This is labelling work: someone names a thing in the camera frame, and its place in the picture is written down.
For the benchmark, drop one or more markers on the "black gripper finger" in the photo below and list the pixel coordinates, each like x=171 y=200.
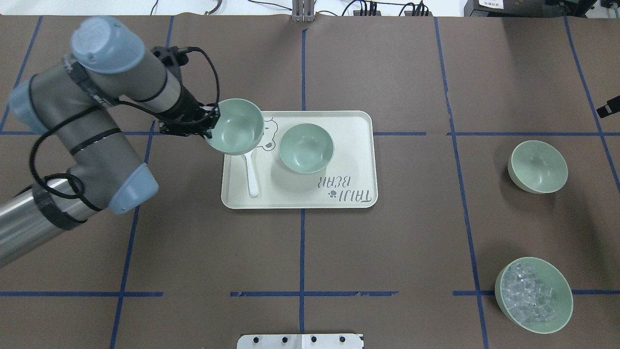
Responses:
x=612 y=106

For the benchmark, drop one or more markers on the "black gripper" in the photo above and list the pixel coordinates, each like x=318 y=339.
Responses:
x=185 y=108

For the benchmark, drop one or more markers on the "green bowl carried to tray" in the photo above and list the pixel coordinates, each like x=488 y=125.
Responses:
x=239 y=128

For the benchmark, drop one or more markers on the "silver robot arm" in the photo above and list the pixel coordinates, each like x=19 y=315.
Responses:
x=81 y=162

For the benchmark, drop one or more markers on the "white plastic spoon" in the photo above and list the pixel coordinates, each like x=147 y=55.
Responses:
x=254 y=188

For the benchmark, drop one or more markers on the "green bowl on tray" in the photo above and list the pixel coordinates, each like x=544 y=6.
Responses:
x=306 y=148

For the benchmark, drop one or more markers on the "black box device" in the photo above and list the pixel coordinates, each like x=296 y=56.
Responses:
x=527 y=8

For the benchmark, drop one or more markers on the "cream bear tray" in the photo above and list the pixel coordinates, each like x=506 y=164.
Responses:
x=348 y=181

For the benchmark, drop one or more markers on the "green bowl with ice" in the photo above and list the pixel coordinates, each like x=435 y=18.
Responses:
x=535 y=295

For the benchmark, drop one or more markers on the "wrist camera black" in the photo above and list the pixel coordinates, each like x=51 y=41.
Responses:
x=173 y=58

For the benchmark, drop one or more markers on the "aluminium frame post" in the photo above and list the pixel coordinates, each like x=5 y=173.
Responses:
x=303 y=11

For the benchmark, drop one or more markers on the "white pedestal column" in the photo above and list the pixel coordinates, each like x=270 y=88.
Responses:
x=302 y=341

